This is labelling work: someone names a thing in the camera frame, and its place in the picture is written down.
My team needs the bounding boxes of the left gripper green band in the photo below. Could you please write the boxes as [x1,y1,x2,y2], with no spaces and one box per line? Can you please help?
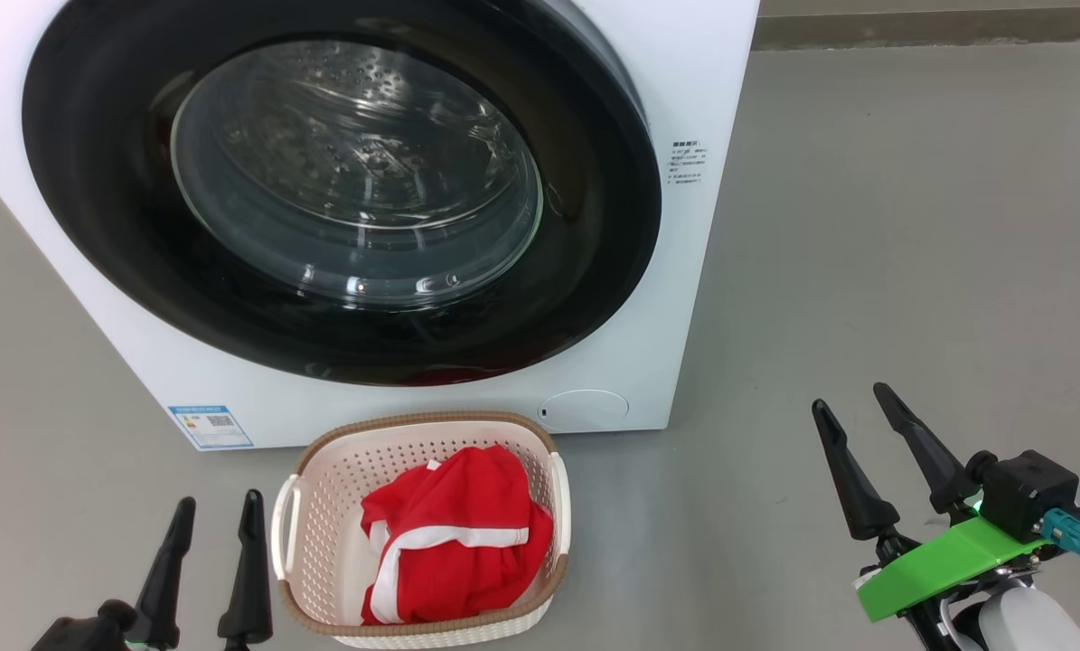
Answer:
[32,489,274,651]

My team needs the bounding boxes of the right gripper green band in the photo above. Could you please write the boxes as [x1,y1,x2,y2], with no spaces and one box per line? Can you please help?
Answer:
[812,382,1051,651]

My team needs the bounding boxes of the red garment with white trim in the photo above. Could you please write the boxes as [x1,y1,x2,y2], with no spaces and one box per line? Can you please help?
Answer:
[360,444,555,627]

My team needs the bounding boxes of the round dark washer door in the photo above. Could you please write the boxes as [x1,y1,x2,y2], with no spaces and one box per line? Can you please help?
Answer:
[22,0,663,387]

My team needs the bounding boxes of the cream perforated laundry basket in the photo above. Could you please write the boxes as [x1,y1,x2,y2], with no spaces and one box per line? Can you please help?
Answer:
[270,411,572,650]

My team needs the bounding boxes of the white front-load washing machine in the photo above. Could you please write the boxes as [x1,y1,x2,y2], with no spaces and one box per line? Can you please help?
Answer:
[0,0,762,451]

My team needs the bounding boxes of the teal right camera cable plug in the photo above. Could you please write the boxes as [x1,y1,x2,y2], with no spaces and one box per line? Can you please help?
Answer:
[1041,508,1080,581]

